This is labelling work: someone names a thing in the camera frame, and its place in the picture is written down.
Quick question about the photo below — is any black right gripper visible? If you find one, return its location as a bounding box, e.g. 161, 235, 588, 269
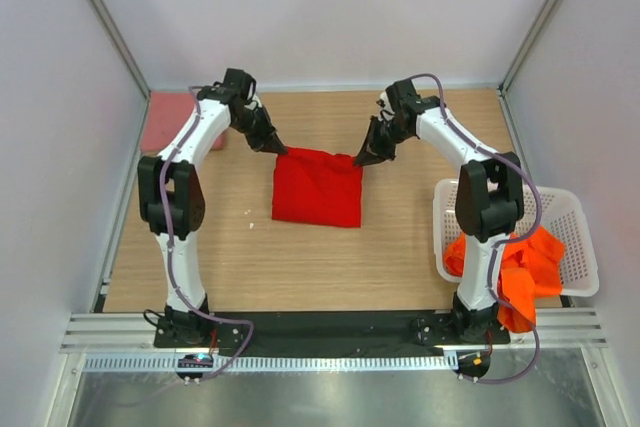
355, 116, 412, 168

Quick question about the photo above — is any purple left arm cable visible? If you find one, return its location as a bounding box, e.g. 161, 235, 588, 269
158, 85, 255, 388

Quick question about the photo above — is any orange crumpled t shirt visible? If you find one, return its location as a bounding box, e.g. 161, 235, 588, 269
443, 226, 566, 332

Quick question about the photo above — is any red t shirt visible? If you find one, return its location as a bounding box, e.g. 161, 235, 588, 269
271, 147, 363, 228

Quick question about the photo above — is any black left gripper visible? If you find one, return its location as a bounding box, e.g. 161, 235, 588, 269
231, 106, 288, 156

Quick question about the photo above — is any white perforated plastic basket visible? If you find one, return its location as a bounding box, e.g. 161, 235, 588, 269
432, 177, 600, 298

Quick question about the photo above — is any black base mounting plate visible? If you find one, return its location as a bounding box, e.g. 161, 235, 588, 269
153, 310, 510, 358

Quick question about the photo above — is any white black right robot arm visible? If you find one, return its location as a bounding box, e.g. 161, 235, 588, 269
353, 77, 524, 343

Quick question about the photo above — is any aluminium frame rail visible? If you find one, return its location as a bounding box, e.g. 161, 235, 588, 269
61, 308, 606, 358

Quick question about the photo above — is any white slotted cable duct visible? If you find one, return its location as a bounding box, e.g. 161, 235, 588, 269
83, 352, 458, 374

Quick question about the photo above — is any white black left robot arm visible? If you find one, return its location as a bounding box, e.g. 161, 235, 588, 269
137, 68, 287, 347

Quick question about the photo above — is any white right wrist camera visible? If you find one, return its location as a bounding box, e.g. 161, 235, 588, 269
376, 92, 388, 110

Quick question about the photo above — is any pink folded t shirt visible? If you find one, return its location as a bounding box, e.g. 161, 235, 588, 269
140, 91, 194, 154

